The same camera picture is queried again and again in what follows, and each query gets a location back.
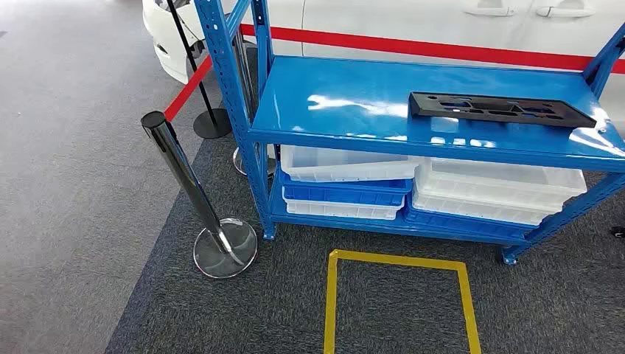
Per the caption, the black plastic panel part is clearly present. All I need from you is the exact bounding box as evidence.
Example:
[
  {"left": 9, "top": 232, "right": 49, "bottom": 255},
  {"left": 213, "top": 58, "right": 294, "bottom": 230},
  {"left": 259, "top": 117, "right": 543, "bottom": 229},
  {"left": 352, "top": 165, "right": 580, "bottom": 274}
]
[{"left": 408, "top": 91, "right": 598, "bottom": 130}]

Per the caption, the blue metal shelf rack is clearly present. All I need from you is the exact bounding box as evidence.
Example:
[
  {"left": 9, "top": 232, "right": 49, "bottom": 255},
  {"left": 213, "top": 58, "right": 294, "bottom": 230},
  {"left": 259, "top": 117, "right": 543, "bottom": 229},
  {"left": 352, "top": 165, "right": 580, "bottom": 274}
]
[{"left": 194, "top": 0, "right": 625, "bottom": 267}]

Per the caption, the white plastic bin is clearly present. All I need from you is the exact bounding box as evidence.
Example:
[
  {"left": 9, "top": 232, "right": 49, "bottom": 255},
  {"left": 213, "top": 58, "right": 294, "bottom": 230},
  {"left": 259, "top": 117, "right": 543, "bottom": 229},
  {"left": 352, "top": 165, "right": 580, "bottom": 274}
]
[
  {"left": 415, "top": 157, "right": 588, "bottom": 212},
  {"left": 283, "top": 187, "right": 405, "bottom": 221},
  {"left": 280, "top": 145, "right": 422, "bottom": 184},
  {"left": 411, "top": 187, "right": 554, "bottom": 226}
]

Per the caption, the blue plastic bin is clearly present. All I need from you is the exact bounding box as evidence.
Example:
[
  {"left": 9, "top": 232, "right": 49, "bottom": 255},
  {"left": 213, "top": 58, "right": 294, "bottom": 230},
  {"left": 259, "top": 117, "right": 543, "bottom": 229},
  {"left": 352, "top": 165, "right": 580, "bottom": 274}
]
[
  {"left": 402, "top": 206, "right": 534, "bottom": 241},
  {"left": 277, "top": 168, "right": 414, "bottom": 208}
]

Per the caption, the red barrier belt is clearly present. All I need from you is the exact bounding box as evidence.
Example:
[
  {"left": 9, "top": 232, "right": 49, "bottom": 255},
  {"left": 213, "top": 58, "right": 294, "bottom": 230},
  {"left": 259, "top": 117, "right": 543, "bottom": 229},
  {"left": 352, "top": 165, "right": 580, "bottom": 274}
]
[
  {"left": 163, "top": 55, "right": 214, "bottom": 122},
  {"left": 239, "top": 23, "right": 625, "bottom": 75}
]

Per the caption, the white car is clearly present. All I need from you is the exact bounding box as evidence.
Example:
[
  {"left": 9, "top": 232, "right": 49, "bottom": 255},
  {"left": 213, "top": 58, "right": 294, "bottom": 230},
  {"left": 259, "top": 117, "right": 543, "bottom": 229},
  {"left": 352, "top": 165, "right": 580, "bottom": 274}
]
[{"left": 142, "top": 0, "right": 625, "bottom": 139}]

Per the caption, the chrome stanchion post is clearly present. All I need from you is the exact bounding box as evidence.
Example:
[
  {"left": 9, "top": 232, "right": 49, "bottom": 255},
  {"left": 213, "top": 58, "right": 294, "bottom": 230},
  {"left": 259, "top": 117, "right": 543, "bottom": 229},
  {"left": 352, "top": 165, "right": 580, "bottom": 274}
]
[
  {"left": 140, "top": 111, "right": 259, "bottom": 280},
  {"left": 231, "top": 29, "right": 277, "bottom": 178}
]

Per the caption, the black stanchion post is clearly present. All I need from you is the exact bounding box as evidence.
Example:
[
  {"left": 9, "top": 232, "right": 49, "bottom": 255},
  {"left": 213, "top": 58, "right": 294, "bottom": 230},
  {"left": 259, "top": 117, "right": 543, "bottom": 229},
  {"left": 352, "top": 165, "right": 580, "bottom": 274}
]
[{"left": 166, "top": 0, "right": 233, "bottom": 139}]

